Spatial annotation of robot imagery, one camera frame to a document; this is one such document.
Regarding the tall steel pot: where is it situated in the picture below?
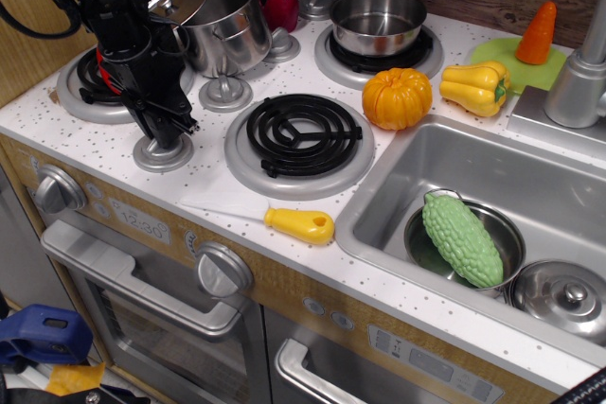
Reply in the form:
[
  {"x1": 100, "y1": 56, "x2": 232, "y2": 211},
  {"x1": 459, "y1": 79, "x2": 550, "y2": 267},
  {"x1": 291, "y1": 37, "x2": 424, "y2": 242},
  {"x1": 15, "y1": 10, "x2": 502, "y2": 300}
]
[{"x1": 185, "y1": 0, "x2": 272, "y2": 78}]

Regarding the black left coil burner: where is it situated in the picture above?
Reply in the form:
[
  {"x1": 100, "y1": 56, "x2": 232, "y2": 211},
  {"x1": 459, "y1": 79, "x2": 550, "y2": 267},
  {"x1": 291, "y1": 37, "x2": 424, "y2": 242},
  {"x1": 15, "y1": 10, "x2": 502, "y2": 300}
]
[{"x1": 77, "y1": 48, "x2": 119, "y2": 105}]

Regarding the steel saucepan on burner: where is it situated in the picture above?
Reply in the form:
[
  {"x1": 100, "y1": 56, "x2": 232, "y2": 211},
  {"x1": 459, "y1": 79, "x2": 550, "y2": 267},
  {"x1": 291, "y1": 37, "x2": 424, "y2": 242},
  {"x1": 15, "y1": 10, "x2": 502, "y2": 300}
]
[{"x1": 330, "y1": 0, "x2": 427, "y2": 56}]

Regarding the green toy bitter gourd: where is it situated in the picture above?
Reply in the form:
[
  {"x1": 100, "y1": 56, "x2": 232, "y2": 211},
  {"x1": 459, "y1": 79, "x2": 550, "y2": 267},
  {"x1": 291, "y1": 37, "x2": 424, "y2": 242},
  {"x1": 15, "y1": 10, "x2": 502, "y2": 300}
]
[{"x1": 421, "y1": 192, "x2": 504, "y2": 289}]

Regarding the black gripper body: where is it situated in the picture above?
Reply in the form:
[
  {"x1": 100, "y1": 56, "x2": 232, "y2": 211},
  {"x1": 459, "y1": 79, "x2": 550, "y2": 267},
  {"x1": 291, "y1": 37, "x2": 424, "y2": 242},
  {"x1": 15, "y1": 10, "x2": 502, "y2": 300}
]
[{"x1": 98, "y1": 25, "x2": 192, "y2": 139}]

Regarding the silver right oven dial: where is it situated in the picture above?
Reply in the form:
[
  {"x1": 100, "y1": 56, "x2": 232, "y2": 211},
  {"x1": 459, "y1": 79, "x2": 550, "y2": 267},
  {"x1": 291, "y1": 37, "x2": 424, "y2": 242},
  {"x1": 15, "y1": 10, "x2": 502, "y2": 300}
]
[{"x1": 194, "y1": 241, "x2": 254, "y2": 299}]

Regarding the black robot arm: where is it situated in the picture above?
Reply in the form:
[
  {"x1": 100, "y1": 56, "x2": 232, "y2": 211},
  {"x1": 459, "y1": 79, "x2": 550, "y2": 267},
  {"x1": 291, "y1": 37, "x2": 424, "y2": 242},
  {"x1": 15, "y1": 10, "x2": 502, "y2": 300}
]
[{"x1": 1, "y1": 0, "x2": 198, "y2": 149}]

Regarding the silver sink basin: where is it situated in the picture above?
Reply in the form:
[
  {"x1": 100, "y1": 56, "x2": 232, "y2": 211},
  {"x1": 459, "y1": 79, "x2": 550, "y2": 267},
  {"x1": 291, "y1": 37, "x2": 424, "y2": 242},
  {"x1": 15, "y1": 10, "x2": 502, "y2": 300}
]
[{"x1": 336, "y1": 115, "x2": 605, "y2": 367}]

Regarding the small steel pot in sink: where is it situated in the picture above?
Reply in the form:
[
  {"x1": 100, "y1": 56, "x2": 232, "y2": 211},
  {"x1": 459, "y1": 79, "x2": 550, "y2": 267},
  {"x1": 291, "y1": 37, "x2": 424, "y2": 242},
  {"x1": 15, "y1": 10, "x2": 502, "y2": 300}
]
[{"x1": 403, "y1": 188, "x2": 526, "y2": 298}]

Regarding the yellow handled toy knife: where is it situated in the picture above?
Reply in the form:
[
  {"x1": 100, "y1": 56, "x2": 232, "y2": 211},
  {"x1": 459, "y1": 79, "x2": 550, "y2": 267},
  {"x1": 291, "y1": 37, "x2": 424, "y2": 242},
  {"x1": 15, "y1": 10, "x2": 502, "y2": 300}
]
[{"x1": 180, "y1": 192, "x2": 335, "y2": 245}]

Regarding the silver oven door handle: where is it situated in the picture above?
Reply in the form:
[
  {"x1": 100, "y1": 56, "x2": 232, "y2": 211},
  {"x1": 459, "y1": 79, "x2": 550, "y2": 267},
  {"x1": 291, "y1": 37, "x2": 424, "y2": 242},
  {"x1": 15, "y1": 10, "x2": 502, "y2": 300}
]
[{"x1": 41, "y1": 220, "x2": 241, "y2": 343}]

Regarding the silver back stove knob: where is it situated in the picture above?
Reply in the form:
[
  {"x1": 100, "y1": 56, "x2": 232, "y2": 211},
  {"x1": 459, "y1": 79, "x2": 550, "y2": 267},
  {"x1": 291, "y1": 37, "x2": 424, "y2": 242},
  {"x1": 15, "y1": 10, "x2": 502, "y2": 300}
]
[{"x1": 298, "y1": 0, "x2": 335, "y2": 21}]

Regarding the silver stove knob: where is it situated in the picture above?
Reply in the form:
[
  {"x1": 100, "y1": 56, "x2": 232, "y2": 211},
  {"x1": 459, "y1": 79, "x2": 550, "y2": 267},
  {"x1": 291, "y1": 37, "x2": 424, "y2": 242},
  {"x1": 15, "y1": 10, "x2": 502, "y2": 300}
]
[
  {"x1": 198, "y1": 75, "x2": 253, "y2": 113},
  {"x1": 133, "y1": 135, "x2": 194, "y2": 173},
  {"x1": 264, "y1": 27, "x2": 300, "y2": 63},
  {"x1": 298, "y1": 0, "x2": 335, "y2": 21}
]

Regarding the yellow toy bell pepper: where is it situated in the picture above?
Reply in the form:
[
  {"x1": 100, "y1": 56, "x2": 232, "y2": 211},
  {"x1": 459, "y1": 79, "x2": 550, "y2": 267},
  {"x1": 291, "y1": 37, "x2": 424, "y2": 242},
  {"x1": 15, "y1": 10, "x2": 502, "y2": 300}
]
[{"x1": 439, "y1": 61, "x2": 510, "y2": 117}]

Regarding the silver oven dial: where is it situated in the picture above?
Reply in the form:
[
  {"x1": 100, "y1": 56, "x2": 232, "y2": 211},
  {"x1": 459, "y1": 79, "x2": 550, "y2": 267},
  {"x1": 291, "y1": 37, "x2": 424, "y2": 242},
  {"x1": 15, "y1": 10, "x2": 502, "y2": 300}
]
[
  {"x1": 194, "y1": 241, "x2": 254, "y2": 299},
  {"x1": 34, "y1": 165, "x2": 87, "y2": 215}
]

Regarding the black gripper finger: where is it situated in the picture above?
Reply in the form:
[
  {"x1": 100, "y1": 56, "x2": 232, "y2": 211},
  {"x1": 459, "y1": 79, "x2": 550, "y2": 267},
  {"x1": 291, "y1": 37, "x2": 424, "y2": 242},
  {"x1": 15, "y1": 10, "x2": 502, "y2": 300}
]
[
  {"x1": 164, "y1": 111, "x2": 199, "y2": 135},
  {"x1": 143, "y1": 113, "x2": 182, "y2": 149}
]

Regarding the steel lid in sink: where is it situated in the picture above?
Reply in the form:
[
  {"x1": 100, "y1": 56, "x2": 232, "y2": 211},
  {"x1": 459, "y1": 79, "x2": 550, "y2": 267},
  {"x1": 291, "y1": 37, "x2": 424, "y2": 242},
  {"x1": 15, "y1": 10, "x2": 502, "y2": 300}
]
[{"x1": 506, "y1": 260, "x2": 605, "y2": 346}]

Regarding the silver dishwasher door handle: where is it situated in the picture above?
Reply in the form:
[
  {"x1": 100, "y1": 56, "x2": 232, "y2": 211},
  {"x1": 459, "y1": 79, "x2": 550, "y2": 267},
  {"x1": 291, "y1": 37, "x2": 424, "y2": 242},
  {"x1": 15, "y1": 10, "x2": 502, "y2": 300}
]
[{"x1": 275, "y1": 339, "x2": 364, "y2": 404}]

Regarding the black front coil burner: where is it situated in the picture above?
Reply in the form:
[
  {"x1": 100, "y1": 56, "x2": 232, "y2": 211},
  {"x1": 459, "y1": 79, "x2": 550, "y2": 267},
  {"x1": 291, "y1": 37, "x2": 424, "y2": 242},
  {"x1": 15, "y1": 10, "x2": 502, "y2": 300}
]
[{"x1": 245, "y1": 94, "x2": 364, "y2": 178}]

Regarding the orange toy pumpkin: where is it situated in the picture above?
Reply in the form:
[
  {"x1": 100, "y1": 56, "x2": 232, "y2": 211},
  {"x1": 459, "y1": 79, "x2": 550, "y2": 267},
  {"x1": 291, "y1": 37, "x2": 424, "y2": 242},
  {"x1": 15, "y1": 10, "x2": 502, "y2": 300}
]
[{"x1": 362, "y1": 68, "x2": 433, "y2": 131}]

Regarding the orange toy carrot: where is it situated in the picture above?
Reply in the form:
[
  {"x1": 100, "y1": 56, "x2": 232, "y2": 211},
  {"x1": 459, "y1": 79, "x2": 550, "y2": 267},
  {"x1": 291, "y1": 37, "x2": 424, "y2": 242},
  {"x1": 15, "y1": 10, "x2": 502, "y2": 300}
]
[{"x1": 515, "y1": 1, "x2": 558, "y2": 65}]

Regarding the dark red toy vegetable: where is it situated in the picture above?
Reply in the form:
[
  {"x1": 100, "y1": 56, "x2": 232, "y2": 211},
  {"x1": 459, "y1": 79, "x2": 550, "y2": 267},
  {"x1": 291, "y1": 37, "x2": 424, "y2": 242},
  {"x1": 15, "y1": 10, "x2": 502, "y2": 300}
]
[{"x1": 263, "y1": 0, "x2": 299, "y2": 32}]

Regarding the yellow cloth scrap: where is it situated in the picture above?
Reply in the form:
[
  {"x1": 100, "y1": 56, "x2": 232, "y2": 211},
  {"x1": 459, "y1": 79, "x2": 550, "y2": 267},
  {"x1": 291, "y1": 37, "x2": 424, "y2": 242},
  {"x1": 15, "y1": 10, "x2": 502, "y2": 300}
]
[{"x1": 45, "y1": 362, "x2": 105, "y2": 396}]

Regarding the red toy under gripper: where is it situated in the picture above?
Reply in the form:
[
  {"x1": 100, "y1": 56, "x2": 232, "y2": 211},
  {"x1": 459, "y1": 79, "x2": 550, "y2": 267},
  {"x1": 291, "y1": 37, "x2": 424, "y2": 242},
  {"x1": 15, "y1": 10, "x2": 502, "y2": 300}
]
[{"x1": 96, "y1": 47, "x2": 123, "y2": 96}]

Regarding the green round plate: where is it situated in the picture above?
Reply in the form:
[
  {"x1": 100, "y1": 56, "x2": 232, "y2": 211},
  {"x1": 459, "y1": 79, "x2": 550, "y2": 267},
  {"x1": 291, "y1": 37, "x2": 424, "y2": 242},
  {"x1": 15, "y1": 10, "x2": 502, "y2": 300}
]
[{"x1": 469, "y1": 38, "x2": 567, "y2": 95}]

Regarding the black coil burner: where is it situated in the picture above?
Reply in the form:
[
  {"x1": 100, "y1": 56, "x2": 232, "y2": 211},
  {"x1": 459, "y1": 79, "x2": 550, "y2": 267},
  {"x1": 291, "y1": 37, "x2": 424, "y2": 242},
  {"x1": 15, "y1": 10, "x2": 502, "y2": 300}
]
[
  {"x1": 328, "y1": 27, "x2": 435, "y2": 74},
  {"x1": 77, "y1": 48, "x2": 119, "y2": 105},
  {"x1": 245, "y1": 94, "x2": 364, "y2": 178}
]

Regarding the silver left oven dial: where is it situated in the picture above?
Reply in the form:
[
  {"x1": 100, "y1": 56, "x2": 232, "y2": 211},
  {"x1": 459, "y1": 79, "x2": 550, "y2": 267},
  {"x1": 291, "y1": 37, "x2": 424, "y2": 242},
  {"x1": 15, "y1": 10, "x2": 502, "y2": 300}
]
[{"x1": 34, "y1": 165, "x2": 87, "y2": 215}]

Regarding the black back coil burner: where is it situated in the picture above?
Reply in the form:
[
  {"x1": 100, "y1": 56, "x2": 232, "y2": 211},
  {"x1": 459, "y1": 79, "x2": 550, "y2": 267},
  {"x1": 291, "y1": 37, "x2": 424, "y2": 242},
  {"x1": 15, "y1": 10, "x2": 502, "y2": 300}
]
[{"x1": 328, "y1": 27, "x2": 435, "y2": 74}]

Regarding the silver faucet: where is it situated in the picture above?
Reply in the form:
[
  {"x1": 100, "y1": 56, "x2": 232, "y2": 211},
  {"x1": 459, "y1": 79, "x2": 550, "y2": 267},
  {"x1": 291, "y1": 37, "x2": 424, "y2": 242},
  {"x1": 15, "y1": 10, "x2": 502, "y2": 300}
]
[{"x1": 544, "y1": 0, "x2": 605, "y2": 129}]

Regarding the blue clamp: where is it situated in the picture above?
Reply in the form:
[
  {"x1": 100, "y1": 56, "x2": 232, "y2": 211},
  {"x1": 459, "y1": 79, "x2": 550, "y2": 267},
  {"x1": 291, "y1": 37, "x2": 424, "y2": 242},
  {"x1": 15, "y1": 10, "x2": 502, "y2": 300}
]
[{"x1": 1, "y1": 305, "x2": 94, "y2": 365}]

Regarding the black cable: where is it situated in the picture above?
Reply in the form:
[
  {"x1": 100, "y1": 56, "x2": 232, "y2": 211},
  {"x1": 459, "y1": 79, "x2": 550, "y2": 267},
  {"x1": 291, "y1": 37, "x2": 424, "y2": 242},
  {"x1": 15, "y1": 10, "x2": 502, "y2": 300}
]
[{"x1": 0, "y1": 0, "x2": 84, "y2": 41}]

